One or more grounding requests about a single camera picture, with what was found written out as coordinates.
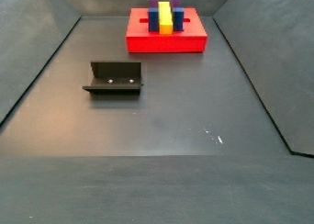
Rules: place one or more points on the red base board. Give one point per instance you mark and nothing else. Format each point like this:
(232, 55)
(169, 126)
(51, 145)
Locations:
(144, 41)

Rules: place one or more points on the right blue post block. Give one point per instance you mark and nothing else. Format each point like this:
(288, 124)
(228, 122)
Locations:
(153, 19)

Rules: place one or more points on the black angle fixture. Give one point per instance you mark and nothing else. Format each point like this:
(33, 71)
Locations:
(115, 77)

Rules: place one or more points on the right purple post block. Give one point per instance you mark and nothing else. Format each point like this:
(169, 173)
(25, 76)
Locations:
(153, 3)

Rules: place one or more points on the blue post block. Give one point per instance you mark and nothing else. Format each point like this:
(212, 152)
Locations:
(178, 18)
(153, 19)

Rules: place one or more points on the long yellow bar block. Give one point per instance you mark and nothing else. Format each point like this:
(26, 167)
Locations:
(165, 18)

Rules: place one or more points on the left blue post block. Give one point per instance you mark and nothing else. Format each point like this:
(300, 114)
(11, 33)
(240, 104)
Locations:
(178, 18)

